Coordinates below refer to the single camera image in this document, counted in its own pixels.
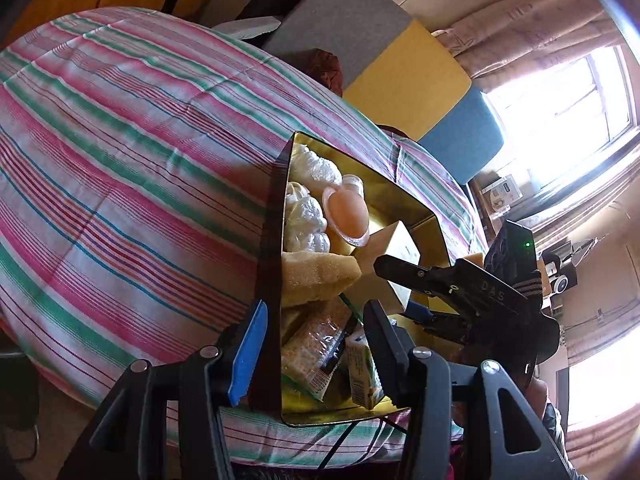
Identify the person's right forearm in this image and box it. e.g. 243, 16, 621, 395
525, 377, 577, 480

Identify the dark brown cushion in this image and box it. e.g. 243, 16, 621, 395
302, 48, 346, 97

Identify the window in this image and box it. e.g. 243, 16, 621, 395
482, 45, 633, 181
565, 340, 640, 433

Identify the small green white box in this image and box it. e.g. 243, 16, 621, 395
345, 330, 387, 411

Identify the grey yellow blue sofa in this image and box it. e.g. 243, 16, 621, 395
215, 0, 505, 186

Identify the white plastic bag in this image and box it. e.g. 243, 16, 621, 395
283, 182, 332, 254
290, 142, 344, 194

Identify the white carton box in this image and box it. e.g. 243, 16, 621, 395
482, 175, 524, 214

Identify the striped blanket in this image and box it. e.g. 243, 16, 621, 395
0, 7, 489, 462

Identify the snack bar packet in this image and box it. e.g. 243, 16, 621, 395
281, 300, 354, 404

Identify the cream cardboard box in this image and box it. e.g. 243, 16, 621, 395
357, 220, 432, 319

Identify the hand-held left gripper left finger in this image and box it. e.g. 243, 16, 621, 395
56, 299, 269, 480

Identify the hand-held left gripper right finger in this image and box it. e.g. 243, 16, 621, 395
362, 299, 577, 480

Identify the peach jelly cup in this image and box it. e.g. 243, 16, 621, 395
322, 174, 374, 249

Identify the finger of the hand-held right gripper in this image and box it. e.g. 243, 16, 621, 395
406, 300, 473, 347
374, 254, 467, 302

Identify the pink patterned curtain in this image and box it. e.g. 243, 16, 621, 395
432, 0, 623, 78
567, 410, 640, 471

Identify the dark gift box gold interior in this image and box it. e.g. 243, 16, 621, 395
252, 131, 464, 429

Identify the black cable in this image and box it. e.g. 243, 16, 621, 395
322, 412, 416, 466

